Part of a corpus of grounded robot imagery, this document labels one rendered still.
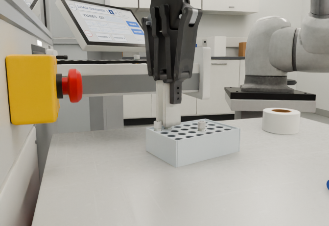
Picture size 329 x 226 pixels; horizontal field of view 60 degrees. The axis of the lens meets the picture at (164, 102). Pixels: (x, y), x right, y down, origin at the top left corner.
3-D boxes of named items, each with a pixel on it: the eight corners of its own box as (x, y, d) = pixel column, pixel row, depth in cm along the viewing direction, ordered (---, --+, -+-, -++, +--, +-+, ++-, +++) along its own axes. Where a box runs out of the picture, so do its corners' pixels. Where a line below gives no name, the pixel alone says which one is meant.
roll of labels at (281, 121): (262, 124, 63) (263, 107, 62) (297, 127, 60) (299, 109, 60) (261, 132, 56) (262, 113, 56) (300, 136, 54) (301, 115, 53)
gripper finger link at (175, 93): (177, 69, 43) (189, 70, 41) (177, 102, 44) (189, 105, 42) (169, 70, 43) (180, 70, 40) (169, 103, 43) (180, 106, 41)
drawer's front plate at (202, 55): (166, 86, 87) (166, 49, 86) (210, 99, 60) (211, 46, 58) (160, 86, 87) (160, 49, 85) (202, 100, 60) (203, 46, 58)
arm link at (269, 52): (250, 74, 121) (253, 21, 119) (297, 76, 111) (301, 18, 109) (238, 75, 108) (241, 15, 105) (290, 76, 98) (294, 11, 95)
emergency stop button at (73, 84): (82, 99, 36) (81, 67, 35) (83, 104, 32) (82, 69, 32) (57, 100, 35) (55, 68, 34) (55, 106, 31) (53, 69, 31)
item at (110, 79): (162, 82, 85) (162, 61, 84) (199, 92, 61) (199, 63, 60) (13, 86, 73) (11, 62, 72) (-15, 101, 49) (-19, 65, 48)
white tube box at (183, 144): (204, 138, 52) (205, 118, 52) (239, 151, 45) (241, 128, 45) (145, 150, 46) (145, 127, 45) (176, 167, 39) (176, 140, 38)
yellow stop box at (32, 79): (64, 111, 37) (61, 54, 36) (63, 123, 30) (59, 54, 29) (21, 113, 36) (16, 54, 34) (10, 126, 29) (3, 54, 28)
